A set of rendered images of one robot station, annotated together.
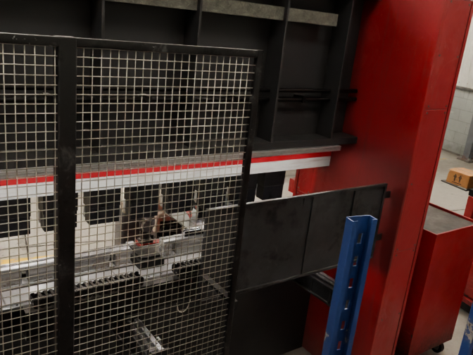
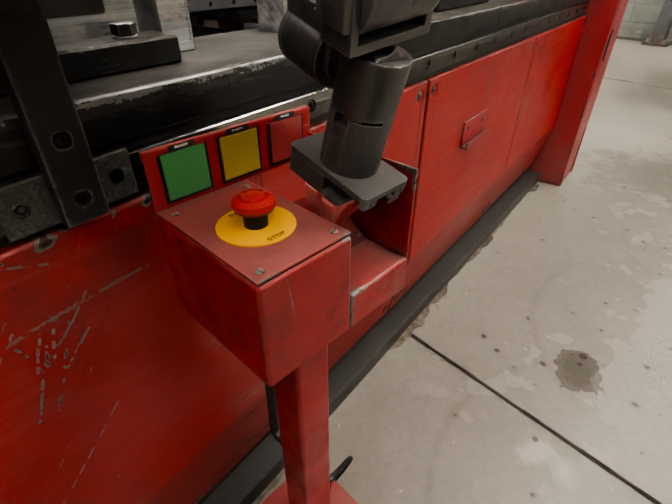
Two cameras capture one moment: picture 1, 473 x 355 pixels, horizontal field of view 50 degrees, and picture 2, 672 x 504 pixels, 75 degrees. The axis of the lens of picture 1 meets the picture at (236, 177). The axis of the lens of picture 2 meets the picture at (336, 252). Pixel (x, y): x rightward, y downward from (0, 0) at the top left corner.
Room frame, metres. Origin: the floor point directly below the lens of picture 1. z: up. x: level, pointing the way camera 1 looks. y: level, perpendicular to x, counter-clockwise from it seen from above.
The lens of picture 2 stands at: (3.09, 0.37, 0.98)
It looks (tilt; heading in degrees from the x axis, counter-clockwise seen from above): 35 degrees down; 164
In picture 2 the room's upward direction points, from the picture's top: straight up
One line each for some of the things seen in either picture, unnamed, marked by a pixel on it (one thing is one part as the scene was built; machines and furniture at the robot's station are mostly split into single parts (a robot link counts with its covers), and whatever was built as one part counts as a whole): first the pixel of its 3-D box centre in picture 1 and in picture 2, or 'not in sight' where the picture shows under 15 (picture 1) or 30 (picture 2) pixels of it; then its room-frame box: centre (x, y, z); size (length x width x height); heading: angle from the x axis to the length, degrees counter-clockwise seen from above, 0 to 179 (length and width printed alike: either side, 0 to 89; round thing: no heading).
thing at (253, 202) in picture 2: not in sight; (255, 213); (2.74, 0.40, 0.79); 0.04 x 0.04 x 0.04
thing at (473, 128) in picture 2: not in sight; (476, 128); (2.06, 1.07, 0.59); 0.15 x 0.02 x 0.07; 127
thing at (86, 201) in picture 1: (101, 203); not in sight; (2.21, 0.61, 1.21); 0.15 x 0.09 x 0.17; 127
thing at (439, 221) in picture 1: (410, 282); not in sight; (3.16, -1.27, 0.50); 0.50 x 0.50 x 1.00; 37
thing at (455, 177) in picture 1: (467, 177); not in sight; (4.05, -1.89, 1.04); 0.30 x 0.26 x 0.12; 116
